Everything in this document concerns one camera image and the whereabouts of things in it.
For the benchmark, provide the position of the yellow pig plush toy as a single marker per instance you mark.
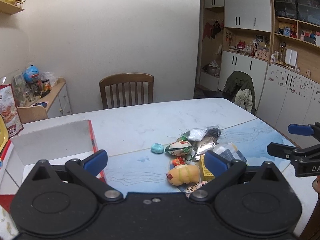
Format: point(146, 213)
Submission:
point(183, 174)

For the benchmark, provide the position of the red horse keychain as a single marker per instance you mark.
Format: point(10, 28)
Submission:
point(178, 161)

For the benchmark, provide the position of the bag of white beads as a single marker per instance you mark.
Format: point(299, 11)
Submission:
point(195, 134)

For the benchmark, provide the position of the red and white cardboard box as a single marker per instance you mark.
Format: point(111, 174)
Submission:
point(56, 143)

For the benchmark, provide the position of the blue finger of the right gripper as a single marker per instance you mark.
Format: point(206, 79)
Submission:
point(282, 151)
point(305, 130)

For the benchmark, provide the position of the bag of black beads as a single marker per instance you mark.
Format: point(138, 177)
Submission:
point(213, 131)

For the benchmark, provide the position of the doll face plush pouch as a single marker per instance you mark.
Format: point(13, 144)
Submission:
point(193, 188)

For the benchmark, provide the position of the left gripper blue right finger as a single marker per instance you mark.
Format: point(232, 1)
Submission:
point(226, 174)

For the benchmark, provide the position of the person's right hand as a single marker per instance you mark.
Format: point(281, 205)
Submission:
point(316, 184)

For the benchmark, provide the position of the green jacket on chair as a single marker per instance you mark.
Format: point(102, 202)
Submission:
point(239, 89)

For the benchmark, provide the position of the red white snack bag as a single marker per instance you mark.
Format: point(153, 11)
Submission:
point(9, 111)

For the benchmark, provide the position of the teal oval case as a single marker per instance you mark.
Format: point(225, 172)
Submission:
point(157, 148)

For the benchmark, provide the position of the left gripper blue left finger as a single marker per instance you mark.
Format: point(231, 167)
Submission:
point(84, 173)

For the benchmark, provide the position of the yellow tissue box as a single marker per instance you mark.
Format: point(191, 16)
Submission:
point(4, 139)

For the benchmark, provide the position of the white wall cabinet unit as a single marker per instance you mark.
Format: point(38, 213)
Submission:
point(273, 42)

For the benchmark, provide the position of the blue globe toy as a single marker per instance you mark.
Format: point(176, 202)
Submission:
point(29, 72)

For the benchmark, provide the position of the brown wooden chair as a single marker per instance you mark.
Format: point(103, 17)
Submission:
point(127, 89)

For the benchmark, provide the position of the wooden wall shelf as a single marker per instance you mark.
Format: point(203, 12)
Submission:
point(8, 8)

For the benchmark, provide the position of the green white zongzi plush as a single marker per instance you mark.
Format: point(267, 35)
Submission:
point(179, 148)

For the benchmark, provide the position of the wooden side cabinet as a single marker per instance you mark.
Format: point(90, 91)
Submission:
point(54, 104)

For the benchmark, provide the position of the yellow small carton box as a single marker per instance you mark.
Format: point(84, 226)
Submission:
point(205, 174)

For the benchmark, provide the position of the gold foil snack packet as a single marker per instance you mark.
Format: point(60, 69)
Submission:
point(201, 147)

